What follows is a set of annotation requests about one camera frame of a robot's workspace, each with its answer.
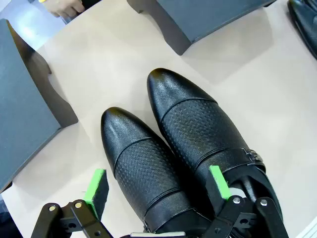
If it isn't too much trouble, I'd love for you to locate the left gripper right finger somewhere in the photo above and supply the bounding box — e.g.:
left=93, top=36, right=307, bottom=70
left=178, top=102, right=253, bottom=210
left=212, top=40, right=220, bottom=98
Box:
left=205, top=165, right=289, bottom=238

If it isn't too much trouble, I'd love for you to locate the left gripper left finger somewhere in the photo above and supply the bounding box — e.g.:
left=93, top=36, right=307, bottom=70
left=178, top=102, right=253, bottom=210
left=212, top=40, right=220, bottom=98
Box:
left=32, top=168, right=110, bottom=238

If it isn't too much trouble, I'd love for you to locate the black buckle dress shoe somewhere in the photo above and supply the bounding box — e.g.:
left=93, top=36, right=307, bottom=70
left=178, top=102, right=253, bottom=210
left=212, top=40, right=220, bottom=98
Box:
left=101, top=107, right=200, bottom=235
left=147, top=68, right=283, bottom=238

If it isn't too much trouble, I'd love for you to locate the black plain leather shoe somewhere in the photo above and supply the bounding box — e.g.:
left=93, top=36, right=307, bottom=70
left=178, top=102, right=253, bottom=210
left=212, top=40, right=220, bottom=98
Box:
left=287, top=0, right=317, bottom=60

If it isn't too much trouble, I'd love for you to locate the black shoe stand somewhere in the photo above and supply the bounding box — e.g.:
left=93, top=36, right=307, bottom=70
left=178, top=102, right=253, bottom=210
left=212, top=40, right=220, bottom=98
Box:
left=127, top=0, right=276, bottom=57
left=0, top=19, right=79, bottom=194

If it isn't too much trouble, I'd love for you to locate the person's right hand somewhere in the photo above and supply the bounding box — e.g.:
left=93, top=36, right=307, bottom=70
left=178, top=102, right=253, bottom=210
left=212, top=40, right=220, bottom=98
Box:
left=46, top=0, right=86, bottom=18

